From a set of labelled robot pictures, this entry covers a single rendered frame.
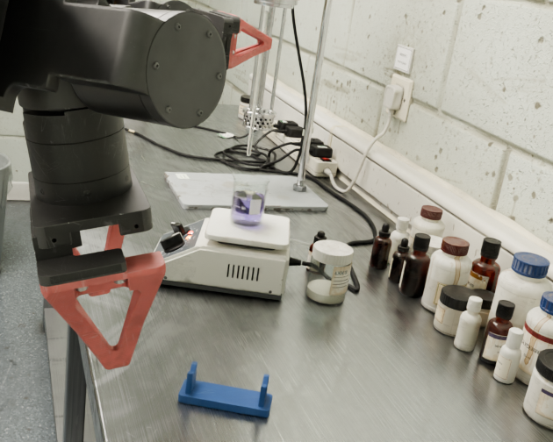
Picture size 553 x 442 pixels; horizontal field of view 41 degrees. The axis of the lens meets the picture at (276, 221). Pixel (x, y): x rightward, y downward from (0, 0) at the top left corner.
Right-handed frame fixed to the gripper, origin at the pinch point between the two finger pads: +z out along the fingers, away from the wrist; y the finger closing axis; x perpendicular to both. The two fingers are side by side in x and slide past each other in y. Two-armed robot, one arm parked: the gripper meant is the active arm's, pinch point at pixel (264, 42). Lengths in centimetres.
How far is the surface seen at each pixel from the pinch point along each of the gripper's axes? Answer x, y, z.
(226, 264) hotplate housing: 30.3, -4.3, -4.0
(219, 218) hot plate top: 26.3, 3.1, -2.0
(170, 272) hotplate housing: 32.7, -0.1, -10.5
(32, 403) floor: 110, 84, -7
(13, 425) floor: 110, 76, -14
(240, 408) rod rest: 34.7, -30.2, -15.1
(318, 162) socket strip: 31, 44, 45
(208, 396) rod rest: 34.5, -27.5, -17.7
